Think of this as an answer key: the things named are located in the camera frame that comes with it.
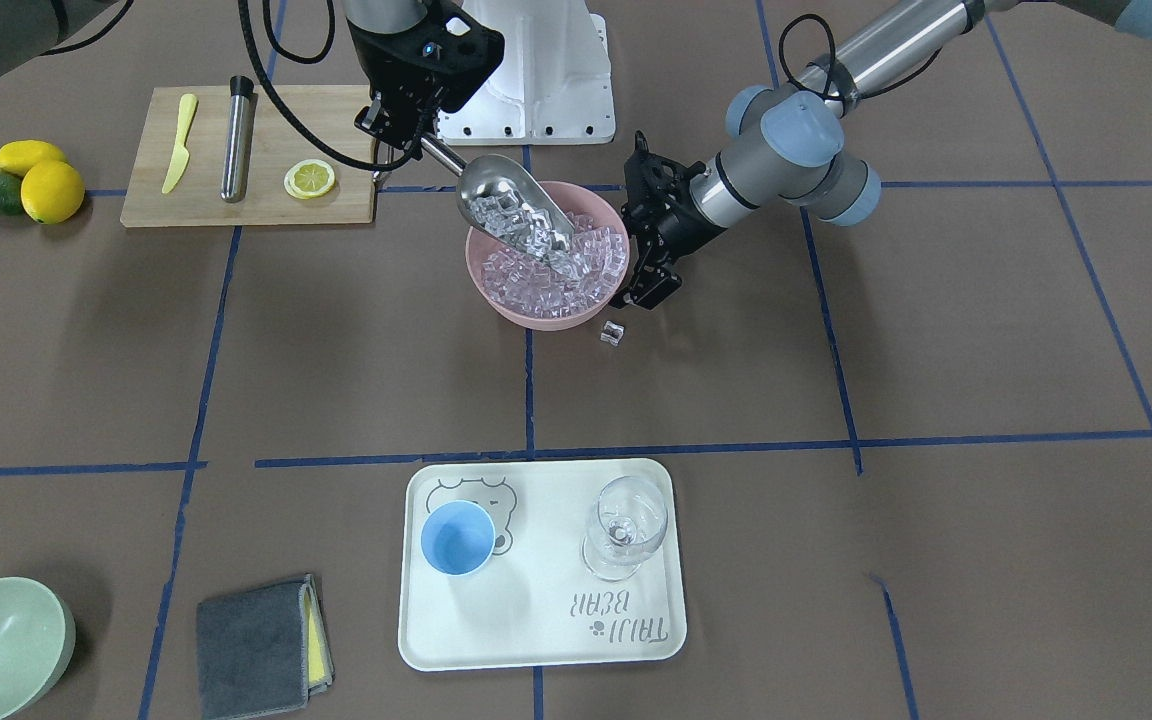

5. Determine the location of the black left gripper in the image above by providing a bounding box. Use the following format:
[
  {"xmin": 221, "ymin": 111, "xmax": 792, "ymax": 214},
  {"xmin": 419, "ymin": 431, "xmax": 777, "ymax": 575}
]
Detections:
[{"xmin": 612, "ymin": 131, "xmax": 723, "ymax": 310}]

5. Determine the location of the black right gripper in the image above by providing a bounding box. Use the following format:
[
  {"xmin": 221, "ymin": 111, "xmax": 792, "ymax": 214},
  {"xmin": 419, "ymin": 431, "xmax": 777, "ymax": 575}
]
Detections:
[{"xmin": 349, "ymin": 1, "xmax": 506, "ymax": 170}]

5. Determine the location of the pink bowl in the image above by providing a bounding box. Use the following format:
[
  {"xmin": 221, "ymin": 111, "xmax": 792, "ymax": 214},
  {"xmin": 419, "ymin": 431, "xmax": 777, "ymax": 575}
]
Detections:
[{"xmin": 465, "ymin": 181, "xmax": 631, "ymax": 331}]

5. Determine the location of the stainless steel ice scoop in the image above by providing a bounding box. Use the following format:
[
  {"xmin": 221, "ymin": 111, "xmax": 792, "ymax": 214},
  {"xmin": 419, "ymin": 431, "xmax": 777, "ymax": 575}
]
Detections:
[{"xmin": 420, "ymin": 132, "xmax": 577, "ymax": 278}]

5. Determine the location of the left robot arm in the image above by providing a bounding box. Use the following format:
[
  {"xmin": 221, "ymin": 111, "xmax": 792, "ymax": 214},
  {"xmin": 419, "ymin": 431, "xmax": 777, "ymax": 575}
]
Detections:
[{"xmin": 611, "ymin": 1, "xmax": 1011, "ymax": 309}]

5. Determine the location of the single stray ice cube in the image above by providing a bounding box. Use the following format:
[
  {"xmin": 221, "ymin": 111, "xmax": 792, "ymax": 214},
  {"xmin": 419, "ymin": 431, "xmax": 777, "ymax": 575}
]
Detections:
[{"xmin": 599, "ymin": 323, "xmax": 626, "ymax": 347}]

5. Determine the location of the pile of clear ice cubes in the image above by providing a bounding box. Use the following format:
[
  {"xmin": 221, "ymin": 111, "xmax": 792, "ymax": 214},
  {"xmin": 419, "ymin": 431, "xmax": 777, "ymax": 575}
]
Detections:
[{"xmin": 473, "ymin": 211, "xmax": 628, "ymax": 320}]

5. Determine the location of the light blue plastic cup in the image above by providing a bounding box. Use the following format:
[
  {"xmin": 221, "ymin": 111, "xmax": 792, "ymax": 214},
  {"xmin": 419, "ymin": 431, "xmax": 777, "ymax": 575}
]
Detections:
[{"xmin": 419, "ymin": 500, "xmax": 497, "ymax": 577}]

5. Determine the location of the lemon slice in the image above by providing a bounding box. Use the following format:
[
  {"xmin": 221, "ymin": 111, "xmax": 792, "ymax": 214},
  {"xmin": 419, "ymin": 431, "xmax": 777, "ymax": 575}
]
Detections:
[{"xmin": 283, "ymin": 158, "xmax": 338, "ymax": 200}]

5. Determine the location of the steel muddler rod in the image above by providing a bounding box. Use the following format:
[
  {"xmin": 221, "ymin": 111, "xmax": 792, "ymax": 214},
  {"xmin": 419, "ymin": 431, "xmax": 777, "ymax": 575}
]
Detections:
[{"xmin": 219, "ymin": 76, "xmax": 256, "ymax": 204}]

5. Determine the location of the yellow plastic knife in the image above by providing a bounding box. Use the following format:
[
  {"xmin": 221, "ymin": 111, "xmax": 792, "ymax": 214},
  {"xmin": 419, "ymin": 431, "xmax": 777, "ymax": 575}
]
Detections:
[{"xmin": 160, "ymin": 94, "xmax": 198, "ymax": 195}]

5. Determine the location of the wooden cutting board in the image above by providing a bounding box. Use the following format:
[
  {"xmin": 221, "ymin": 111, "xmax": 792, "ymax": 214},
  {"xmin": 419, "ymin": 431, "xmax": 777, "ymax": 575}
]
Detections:
[{"xmin": 120, "ymin": 85, "xmax": 376, "ymax": 228}]

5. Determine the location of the clear wine glass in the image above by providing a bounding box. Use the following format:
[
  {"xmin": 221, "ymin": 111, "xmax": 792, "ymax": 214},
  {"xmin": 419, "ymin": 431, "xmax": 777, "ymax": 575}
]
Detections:
[{"xmin": 581, "ymin": 475, "xmax": 669, "ymax": 582}]

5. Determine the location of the cream bear serving tray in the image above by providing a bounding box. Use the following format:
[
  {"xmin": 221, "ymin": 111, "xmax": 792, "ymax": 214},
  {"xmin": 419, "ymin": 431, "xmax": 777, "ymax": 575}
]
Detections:
[{"xmin": 397, "ymin": 457, "xmax": 689, "ymax": 673}]

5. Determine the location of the whole yellow lemon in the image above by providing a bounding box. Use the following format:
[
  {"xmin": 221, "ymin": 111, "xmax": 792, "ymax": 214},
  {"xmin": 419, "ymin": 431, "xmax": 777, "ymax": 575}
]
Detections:
[{"xmin": 20, "ymin": 160, "xmax": 86, "ymax": 225}]

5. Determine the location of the grey and yellow cloth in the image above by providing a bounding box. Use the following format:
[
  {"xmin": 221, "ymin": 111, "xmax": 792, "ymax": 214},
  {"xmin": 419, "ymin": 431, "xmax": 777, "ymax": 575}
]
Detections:
[{"xmin": 196, "ymin": 574, "xmax": 335, "ymax": 719}]

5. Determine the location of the pale green bowl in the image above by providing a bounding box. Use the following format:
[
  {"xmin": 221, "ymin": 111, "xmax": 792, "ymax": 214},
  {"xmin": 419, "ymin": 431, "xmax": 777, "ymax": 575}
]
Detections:
[{"xmin": 0, "ymin": 577, "xmax": 76, "ymax": 719}]

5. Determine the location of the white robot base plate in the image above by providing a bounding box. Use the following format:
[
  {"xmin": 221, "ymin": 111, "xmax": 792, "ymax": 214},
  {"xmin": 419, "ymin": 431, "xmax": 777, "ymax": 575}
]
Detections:
[{"xmin": 438, "ymin": 1, "xmax": 617, "ymax": 146}]

